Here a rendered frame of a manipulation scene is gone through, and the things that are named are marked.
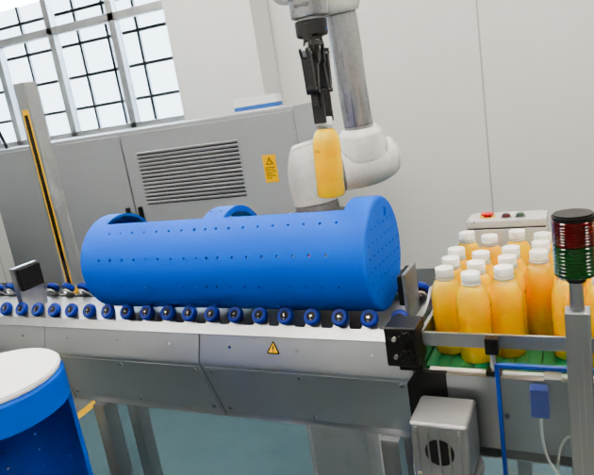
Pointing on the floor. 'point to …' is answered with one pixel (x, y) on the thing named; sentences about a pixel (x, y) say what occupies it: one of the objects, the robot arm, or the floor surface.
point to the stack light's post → (581, 390)
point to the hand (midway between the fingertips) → (322, 107)
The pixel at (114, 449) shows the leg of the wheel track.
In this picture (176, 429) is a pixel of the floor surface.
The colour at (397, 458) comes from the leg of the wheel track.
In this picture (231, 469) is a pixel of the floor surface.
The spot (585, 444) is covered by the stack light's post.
